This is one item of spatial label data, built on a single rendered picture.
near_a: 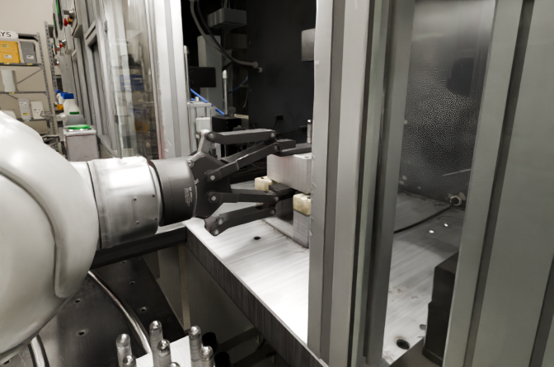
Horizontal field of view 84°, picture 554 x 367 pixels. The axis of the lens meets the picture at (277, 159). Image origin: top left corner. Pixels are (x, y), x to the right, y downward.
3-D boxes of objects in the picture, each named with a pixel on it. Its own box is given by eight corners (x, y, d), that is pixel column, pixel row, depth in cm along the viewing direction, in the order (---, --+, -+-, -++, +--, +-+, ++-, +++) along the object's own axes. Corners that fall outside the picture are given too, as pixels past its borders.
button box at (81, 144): (69, 177, 73) (62, 127, 71) (106, 172, 78) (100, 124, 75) (71, 185, 67) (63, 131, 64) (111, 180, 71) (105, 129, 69)
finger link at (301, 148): (268, 152, 45) (268, 148, 44) (305, 148, 49) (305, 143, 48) (279, 157, 42) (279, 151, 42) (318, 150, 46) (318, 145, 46)
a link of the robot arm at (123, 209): (92, 171, 27) (162, 162, 30) (83, 153, 34) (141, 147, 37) (105, 265, 29) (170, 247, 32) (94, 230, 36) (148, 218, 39)
